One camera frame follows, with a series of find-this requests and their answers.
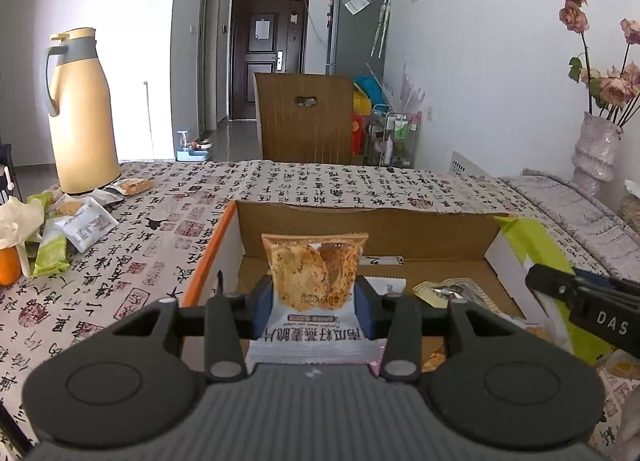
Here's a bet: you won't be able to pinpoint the grey folded table runner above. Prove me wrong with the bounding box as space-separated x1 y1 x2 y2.
498 169 640 282

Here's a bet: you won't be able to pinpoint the dried pink roses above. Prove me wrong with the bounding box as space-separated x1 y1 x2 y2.
558 0 639 130

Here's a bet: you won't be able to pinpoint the dark front door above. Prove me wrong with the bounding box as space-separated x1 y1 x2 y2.
229 0 308 121

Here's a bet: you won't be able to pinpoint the pink textured vase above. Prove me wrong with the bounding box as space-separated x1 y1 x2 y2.
572 112 623 198

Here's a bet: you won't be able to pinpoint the grey refrigerator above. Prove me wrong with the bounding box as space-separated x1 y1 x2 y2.
326 0 387 79

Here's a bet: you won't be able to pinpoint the wire storage rack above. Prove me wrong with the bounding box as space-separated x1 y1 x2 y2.
364 110 422 169

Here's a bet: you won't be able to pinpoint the yellow thermos jug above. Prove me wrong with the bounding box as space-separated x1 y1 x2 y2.
43 27 120 195

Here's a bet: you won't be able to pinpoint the long striped snack pack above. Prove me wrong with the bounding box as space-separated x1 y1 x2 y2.
411 278 506 317

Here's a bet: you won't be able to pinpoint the white packet on table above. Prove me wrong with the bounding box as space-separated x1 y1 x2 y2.
55 198 118 253

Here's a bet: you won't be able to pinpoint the green nut bar packet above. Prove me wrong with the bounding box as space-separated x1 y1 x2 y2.
485 215 612 366

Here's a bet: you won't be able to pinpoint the wooden chair back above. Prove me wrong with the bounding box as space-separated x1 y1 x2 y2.
254 73 354 166

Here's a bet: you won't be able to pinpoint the crispy chip snack packet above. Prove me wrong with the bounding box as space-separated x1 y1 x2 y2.
247 233 382 367

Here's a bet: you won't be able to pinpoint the white printed snack packet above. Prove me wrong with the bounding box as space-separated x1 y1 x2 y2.
364 276 407 296

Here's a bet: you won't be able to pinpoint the red cardboard snack box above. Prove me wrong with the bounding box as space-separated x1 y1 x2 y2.
179 199 576 375

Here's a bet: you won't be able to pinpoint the green packet on table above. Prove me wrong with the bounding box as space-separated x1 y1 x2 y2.
32 233 70 277

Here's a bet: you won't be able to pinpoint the orange fruit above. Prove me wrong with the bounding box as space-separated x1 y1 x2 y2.
0 247 22 287

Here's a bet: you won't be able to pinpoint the cream crumpled bag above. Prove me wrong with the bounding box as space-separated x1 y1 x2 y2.
0 197 44 277

